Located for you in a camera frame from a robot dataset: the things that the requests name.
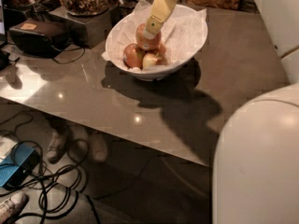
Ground white shoe under table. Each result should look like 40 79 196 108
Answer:
46 130 69 164

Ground white paper liner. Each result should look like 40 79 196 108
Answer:
101 0 207 72

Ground front yellow-red apple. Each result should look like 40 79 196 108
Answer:
142 51 168 69

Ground white sneaker bottom left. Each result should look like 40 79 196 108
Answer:
0 192 28 224

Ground black cable on table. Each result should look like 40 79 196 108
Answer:
50 45 87 65

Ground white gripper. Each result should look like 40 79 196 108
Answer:
143 0 177 40

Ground blue box on floor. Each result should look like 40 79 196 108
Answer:
0 144 40 189

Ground black cables on floor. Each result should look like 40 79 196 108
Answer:
0 110 101 224

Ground hidden back red apple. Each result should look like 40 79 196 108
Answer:
157 42 166 54

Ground black device with label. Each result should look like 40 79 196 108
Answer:
9 19 70 58

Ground dark square jar stand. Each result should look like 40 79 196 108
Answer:
49 7 112 49

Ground white bowl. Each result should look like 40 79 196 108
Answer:
105 3 208 82

